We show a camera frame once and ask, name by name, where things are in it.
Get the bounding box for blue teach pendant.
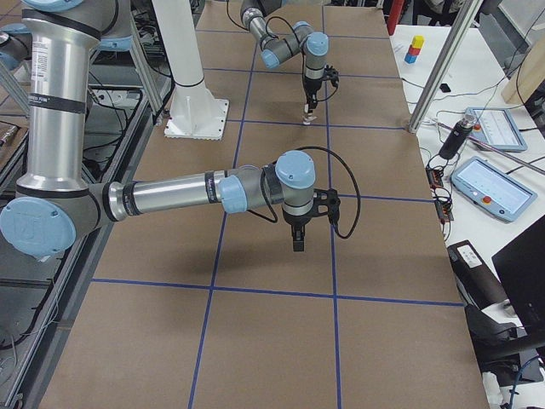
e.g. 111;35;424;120
465;107;528;153
450;156;537;222

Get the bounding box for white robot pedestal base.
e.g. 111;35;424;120
151;0;230;141

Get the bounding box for orange circuit board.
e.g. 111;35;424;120
426;167;444;188

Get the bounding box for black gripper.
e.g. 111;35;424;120
283;214;312;252
302;76;323;113

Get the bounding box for blue teach pendant far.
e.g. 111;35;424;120
465;107;528;153

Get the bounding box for aluminium frame post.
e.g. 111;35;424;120
407;0;484;134

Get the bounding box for black monitor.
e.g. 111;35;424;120
492;216;545;331

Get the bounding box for black box with label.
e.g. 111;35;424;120
447;240;508;309

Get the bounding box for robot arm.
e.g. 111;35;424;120
1;1;329;259
239;1;339;125

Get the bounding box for yellow red blue blocks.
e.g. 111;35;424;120
404;35;425;64

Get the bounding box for small black square device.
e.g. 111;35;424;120
439;83;451;93

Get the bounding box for black water bottle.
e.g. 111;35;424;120
439;116;475;160

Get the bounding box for blue teach pendant near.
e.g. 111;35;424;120
450;156;537;222

